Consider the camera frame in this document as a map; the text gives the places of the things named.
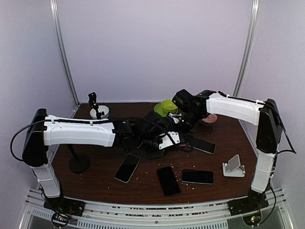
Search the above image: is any red patterned bowl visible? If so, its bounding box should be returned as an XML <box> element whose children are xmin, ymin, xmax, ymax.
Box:
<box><xmin>201</xmin><ymin>114</ymin><xmax>217</xmax><ymax>126</ymax></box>

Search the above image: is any right aluminium frame post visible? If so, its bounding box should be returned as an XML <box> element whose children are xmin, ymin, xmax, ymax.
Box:
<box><xmin>233</xmin><ymin>0</ymin><xmax>261</xmax><ymax>97</ymax></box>

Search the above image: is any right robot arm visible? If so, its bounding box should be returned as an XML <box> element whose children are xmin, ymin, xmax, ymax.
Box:
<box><xmin>172</xmin><ymin>89</ymin><xmax>288</xmax><ymax>211</ymax></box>

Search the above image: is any tall black phone stand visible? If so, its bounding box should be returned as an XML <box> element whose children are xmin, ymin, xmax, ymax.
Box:
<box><xmin>88</xmin><ymin>92</ymin><xmax>99</xmax><ymax>112</ymax></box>

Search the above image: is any green bowl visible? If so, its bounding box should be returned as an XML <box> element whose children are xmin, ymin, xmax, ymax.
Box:
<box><xmin>161</xmin><ymin>99</ymin><xmax>178</xmax><ymax>112</ymax></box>

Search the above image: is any silver phone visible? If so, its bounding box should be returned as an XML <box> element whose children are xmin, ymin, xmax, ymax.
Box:
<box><xmin>187</xmin><ymin>137</ymin><xmax>216</xmax><ymax>154</ymax></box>

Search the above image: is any left circuit board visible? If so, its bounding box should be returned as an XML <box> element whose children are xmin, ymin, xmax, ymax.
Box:
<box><xmin>51</xmin><ymin>212</ymin><xmax>71</xmax><ymax>228</ymax></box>

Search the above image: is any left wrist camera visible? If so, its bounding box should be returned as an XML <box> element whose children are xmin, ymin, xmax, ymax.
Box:
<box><xmin>157</xmin><ymin>132</ymin><xmax>182</xmax><ymax>150</ymax></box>

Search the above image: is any white phone stand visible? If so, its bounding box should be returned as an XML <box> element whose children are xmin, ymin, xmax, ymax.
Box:
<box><xmin>222</xmin><ymin>154</ymin><xmax>246</xmax><ymax>178</ymax></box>

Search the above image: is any left aluminium frame post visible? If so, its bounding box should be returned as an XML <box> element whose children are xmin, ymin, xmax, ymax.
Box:
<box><xmin>50</xmin><ymin>0</ymin><xmax>80</xmax><ymax>106</ymax></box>

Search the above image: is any blue phone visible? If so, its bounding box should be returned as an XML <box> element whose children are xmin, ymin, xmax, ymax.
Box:
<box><xmin>181</xmin><ymin>169</ymin><xmax>214</xmax><ymax>185</ymax></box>

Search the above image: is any green plate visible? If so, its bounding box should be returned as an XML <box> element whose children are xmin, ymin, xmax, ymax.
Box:
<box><xmin>154</xmin><ymin>103</ymin><xmax>178</xmax><ymax>117</ymax></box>

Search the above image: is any short round black stand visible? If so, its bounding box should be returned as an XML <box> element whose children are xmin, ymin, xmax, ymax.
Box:
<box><xmin>146</xmin><ymin>149</ymin><xmax>167</xmax><ymax>160</ymax></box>

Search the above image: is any black phone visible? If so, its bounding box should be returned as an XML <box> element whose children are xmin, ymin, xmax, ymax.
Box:
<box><xmin>156</xmin><ymin>167</ymin><xmax>181</xmax><ymax>198</ymax></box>
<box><xmin>178</xmin><ymin>143</ymin><xmax>190</xmax><ymax>149</ymax></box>

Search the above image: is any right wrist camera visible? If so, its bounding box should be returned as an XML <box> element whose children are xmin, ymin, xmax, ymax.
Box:
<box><xmin>167</xmin><ymin>113</ymin><xmax>186</xmax><ymax>124</ymax></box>

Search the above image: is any aluminium frame post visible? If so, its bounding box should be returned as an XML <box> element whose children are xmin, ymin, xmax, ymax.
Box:
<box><xmin>50</xmin><ymin>0</ymin><xmax>80</xmax><ymax>106</ymax></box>
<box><xmin>233</xmin><ymin>0</ymin><xmax>261</xmax><ymax>97</ymax></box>

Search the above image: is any circuit board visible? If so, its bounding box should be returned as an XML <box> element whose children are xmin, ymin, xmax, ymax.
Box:
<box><xmin>51</xmin><ymin>212</ymin><xmax>71</xmax><ymax>228</ymax></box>
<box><xmin>243</xmin><ymin>213</ymin><xmax>262</xmax><ymax>227</ymax></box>

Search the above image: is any white bowl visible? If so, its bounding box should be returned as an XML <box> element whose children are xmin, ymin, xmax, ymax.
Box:
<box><xmin>90</xmin><ymin>105</ymin><xmax>110</xmax><ymax>119</ymax></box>

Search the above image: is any front aluminium rail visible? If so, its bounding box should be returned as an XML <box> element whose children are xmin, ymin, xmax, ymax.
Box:
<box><xmin>17</xmin><ymin>188</ymin><xmax>296</xmax><ymax>229</ymax></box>

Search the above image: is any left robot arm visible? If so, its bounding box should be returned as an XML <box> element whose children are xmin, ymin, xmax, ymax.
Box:
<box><xmin>10</xmin><ymin>108</ymin><xmax>176</xmax><ymax>212</ymax></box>

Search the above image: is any white-edged phone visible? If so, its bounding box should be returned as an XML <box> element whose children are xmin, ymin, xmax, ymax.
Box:
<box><xmin>114</xmin><ymin>155</ymin><xmax>141</xmax><ymax>183</ymax></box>

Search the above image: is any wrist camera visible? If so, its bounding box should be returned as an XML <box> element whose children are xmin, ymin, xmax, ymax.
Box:
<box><xmin>167</xmin><ymin>113</ymin><xmax>186</xmax><ymax>124</ymax></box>
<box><xmin>157</xmin><ymin>132</ymin><xmax>182</xmax><ymax>150</ymax></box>

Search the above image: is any right circuit board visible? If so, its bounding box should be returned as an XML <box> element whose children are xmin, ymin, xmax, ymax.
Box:
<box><xmin>243</xmin><ymin>213</ymin><xmax>262</xmax><ymax>227</ymax></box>

